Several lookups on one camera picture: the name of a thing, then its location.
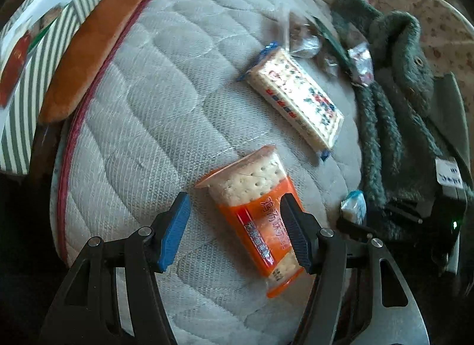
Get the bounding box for white and pink snack packet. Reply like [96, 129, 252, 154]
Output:
[348, 43, 374, 86]

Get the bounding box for clear wrapped candy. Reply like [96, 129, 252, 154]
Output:
[287, 12, 323, 58]

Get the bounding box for floral cushion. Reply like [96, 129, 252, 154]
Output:
[365, 0, 474, 82]

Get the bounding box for orange cracker packet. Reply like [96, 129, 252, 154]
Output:
[195, 145, 308, 299]

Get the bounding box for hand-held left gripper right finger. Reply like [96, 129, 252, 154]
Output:
[280, 193, 432, 345]

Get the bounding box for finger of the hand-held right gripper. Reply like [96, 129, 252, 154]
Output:
[336, 217, 374, 242]
[365, 197, 441, 227]

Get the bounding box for grey striped cardboard box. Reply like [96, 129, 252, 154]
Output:
[0, 0, 134, 175]

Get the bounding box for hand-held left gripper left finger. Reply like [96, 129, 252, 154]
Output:
[39, 191, 191, 345]

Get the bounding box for orange plush blanket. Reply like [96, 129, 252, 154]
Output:
[37, 0, 186, 125]

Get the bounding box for green and black snack packet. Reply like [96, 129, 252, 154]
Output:
[311, 15, 352, 75]

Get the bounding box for white cracker packet blue ends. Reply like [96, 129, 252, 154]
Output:
[237, 42, 345, 162]

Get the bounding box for teal fleece jacket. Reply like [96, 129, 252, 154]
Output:
[331, 0, 474, 242]

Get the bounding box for small blue white snack packet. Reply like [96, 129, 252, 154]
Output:
[341, 190, 366, 225]

